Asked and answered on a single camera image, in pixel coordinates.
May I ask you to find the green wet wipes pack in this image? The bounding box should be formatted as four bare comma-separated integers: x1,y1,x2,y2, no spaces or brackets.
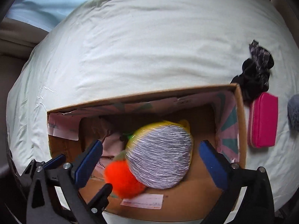
113,133,134,161

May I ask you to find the pale green bed sheet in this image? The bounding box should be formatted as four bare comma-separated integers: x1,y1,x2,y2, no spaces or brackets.
5,0,299,224

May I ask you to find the pink cloth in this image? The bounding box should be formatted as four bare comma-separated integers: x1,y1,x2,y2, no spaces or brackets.
91,118,126,178

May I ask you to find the orange pom-pom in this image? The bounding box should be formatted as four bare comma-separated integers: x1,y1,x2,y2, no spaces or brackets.
103,160,147,199

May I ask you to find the pink zip pouch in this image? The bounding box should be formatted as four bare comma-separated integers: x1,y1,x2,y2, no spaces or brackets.
248,93,278,148

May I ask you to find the black sock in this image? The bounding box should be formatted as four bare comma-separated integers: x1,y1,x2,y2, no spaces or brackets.
231,58,274,103

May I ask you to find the grey fluffy plush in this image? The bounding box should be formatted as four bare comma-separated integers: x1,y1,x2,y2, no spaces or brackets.
287,94,299,131

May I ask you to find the dark patterned scrunchie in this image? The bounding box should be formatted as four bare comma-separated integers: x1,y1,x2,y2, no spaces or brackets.
249,40,274,72

